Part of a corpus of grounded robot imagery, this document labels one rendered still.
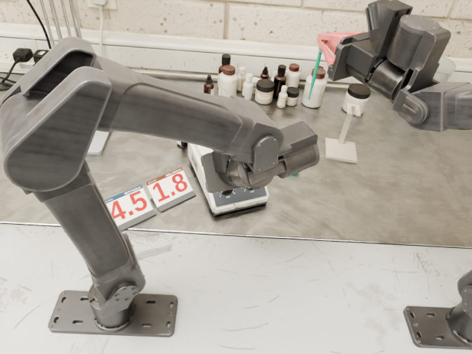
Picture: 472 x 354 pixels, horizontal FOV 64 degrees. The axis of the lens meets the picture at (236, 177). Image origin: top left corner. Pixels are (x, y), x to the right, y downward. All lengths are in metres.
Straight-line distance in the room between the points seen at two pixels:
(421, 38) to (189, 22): 0.79
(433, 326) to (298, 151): 0.40
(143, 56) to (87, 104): 0.93
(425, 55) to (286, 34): 0.70
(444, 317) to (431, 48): 0.46
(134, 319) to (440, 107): 0.57
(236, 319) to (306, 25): 0.90
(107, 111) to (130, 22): 0.93
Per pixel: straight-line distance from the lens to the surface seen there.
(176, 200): 0.84
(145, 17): 1.27
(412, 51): 0.63
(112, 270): 0.54
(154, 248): 0.76
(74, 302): 0.72
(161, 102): 0.39
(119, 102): 0.37
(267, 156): 0.49
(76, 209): 0.45
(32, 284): 0.77
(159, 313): 0.68
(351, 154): 1.03
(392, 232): 0.88
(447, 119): 0.61
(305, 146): 0.56
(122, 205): 0.81
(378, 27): 0.67
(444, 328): 0.79
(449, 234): 0.95
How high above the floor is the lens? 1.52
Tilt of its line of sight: 43 degrees down
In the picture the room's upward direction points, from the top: 6 degrees clockwise
